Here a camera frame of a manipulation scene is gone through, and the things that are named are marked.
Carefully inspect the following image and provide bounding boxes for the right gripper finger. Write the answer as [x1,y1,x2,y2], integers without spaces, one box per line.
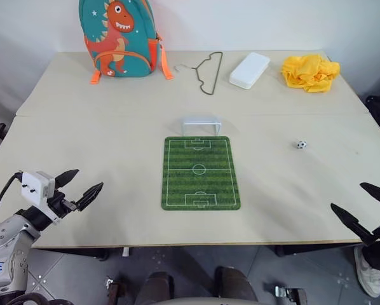
[330,203,374,245]
[360,182,380,207]

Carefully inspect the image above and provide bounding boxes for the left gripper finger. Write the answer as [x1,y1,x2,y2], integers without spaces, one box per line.
[55,168,80,189]
[76,182,104,212]

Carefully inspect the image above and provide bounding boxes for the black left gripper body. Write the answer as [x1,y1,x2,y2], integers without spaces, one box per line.
[46,191,82,220]

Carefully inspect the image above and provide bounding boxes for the green soccer field mat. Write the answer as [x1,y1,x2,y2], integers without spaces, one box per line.
[160,135,242,212]

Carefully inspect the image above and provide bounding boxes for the small white goal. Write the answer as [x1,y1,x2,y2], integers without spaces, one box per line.
[180,116,224,137]

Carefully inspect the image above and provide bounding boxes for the grey white sneaker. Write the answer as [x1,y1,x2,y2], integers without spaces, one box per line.
[353,246,380,299]

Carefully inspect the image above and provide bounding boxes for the metal caster wheel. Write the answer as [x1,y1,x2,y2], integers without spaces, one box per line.
[105,275,128,300]
[273,285,309,304]

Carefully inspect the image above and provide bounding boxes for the dark rounded shape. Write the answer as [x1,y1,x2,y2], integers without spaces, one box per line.
[213,266,259,305]
[135,271,175,305]

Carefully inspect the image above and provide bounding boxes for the crumpled yellow cloth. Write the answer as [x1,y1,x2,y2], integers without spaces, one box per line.
[281,53,341,94]

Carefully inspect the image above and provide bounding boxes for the teal dinosaur backpack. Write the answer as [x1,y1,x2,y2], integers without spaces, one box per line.
[78,0,174,85]

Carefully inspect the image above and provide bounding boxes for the white rectangular plastic box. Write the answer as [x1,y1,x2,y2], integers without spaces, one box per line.
[229,51,271,91]

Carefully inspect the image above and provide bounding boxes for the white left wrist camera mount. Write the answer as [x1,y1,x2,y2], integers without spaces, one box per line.
[21,170,56,207]

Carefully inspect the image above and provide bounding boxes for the dark table frame bar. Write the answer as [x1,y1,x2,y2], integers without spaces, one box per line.
[48,247,111,262]
[274,243,363,257]

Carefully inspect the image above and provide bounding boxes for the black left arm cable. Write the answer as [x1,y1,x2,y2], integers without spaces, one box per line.
[0,171,24,230]

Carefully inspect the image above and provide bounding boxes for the grey wire clothes hanger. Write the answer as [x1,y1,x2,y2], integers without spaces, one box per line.
[173,51,224,96]

